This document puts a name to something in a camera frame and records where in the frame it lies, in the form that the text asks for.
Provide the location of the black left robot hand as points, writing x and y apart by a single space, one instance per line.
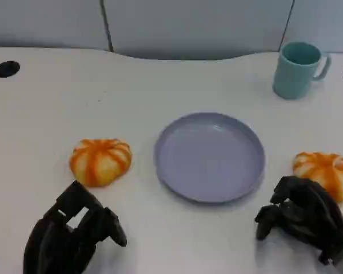
54 242

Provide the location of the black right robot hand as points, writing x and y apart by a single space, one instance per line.
311 211

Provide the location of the orange white toy bread roll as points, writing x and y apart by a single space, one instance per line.
328 168
100 162

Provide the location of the lilac plate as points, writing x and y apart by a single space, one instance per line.
208 160

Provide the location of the pale green mug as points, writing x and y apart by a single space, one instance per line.
294 77

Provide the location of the grey partition panel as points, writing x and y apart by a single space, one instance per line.
45 20
323 20
194 25

